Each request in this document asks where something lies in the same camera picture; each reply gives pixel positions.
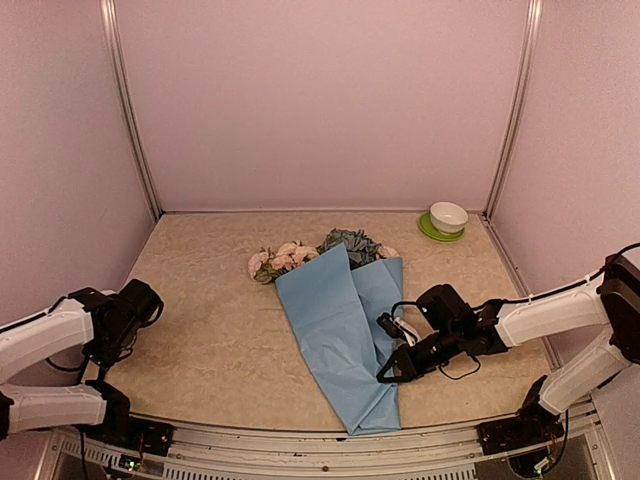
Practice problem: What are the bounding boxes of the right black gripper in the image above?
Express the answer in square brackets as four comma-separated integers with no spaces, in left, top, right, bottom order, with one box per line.
[377,324,463,382]

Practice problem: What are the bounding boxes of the blue wrapping paper sheet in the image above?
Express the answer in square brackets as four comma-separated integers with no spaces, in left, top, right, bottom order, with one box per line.
[276,245,404,435]

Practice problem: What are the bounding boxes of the blue fake hydrangea flower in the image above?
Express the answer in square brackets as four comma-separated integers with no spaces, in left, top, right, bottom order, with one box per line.
[317,228,383,270]

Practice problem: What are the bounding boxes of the small pink rose stem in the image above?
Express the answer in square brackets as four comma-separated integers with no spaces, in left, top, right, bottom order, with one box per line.
[247,248,281,285]

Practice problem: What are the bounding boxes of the pink fake rose stem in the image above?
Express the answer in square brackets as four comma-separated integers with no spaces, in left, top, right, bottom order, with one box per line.
[271,241,319,271]

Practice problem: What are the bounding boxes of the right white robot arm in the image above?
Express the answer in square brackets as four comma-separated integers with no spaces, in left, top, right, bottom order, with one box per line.
[377,244,639,444]

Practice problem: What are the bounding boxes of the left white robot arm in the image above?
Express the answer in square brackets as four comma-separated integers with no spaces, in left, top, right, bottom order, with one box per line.
[1,279,164,445]

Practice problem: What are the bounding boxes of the green saucer plate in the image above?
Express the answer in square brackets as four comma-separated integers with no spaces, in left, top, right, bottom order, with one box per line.
[418,211,467,241]

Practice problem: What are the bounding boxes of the white ceramic bowl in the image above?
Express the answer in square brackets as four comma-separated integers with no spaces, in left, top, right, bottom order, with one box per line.
[429,201,469,234]

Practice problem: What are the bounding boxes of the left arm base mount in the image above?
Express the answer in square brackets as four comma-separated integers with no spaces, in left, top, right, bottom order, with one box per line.
[80,380,174,457]

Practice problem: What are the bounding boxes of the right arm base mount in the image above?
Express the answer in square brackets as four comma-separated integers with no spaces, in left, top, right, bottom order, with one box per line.
[476,377,565,455]

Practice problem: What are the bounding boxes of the aluminium front frame rail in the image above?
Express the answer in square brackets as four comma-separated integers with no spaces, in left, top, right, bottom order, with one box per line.
[34,398,619,479]

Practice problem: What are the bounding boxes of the left aluminium corner post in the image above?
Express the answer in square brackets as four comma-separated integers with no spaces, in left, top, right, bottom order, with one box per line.
[99,0,164,223]

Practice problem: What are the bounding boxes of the aluminium corner post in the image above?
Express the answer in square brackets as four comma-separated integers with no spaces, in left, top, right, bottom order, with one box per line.
[99,0,164,223]
[483,0,544,223]

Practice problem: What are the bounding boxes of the right aluminium corner post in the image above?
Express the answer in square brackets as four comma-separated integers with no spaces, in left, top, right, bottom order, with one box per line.
[483,0,544,223]

